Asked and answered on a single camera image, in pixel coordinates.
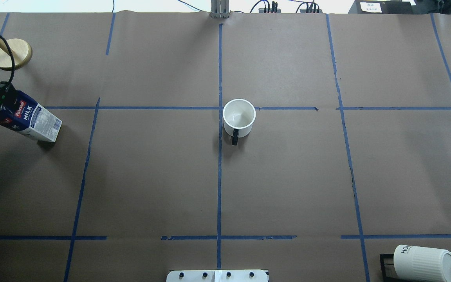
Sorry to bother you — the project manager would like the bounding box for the blue milk carton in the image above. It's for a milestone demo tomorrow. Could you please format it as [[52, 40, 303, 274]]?
[[0, 90, 62, 143]]

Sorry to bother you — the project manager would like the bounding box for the white smiley mug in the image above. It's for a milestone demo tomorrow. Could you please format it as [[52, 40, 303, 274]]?
[[222, 99, 256, 146]]

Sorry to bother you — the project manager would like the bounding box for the wooden mug tree stand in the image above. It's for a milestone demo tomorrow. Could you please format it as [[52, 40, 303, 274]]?
[[0, 38, 33, 71]]

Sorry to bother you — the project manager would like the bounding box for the white ribbed home mug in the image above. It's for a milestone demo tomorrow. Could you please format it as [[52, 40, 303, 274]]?
[[393, 244, 451, 282]]

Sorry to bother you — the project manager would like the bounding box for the aluminium frame post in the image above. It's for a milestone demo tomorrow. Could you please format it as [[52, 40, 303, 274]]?
[[210, 0, 230, 18]]

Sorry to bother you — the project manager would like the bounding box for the white pole mount base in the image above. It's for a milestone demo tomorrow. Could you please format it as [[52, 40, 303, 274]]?
[[166, 269, 270, 282]]

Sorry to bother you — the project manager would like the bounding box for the black wire mug rack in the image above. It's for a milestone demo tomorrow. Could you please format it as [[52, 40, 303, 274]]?
[[380, 253, 401, 282]]

